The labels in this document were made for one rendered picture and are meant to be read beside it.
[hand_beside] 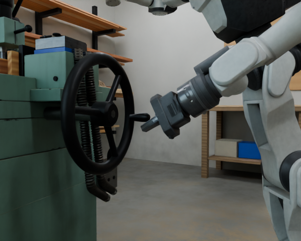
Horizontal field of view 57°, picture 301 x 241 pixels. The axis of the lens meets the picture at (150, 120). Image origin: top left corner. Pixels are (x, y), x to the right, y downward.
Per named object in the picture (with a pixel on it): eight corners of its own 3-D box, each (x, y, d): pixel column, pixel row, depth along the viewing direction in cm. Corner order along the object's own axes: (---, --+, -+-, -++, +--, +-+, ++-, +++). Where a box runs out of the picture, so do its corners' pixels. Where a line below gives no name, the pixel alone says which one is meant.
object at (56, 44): (65, 51, 67) (64, 28, 67) (30, 55, 71) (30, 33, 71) (96, 60, 79) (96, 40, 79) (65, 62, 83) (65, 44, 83)
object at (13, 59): (12, 79, 73) (11, 50, 73) (7, 79, 74) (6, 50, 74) (55, 84, 88) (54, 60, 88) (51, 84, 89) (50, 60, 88)
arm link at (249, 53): (229, 98, 68) (278, 62, 64) (219, 90, 60) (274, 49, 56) (214, 78, 71) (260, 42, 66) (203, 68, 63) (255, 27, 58)
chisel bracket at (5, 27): (4, 48, 74) (4, 16, 74) (-30, 52, 80) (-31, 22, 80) (26, 53, 81) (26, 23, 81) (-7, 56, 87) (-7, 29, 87)
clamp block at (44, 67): (64, 88, 66) (64, 49, 65) (22, 90, 71) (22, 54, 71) (100, 92, 79) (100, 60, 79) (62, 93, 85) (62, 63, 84)
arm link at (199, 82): (215, 113, 73) (255, 90, 68) (202, 106, 63) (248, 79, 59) (196, 77, 76) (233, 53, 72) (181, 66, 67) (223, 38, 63)
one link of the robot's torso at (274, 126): (297, 177, 104) (270, 54, 100) (334, 191, 86) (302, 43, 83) (260, 189, 102) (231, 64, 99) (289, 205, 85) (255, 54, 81)
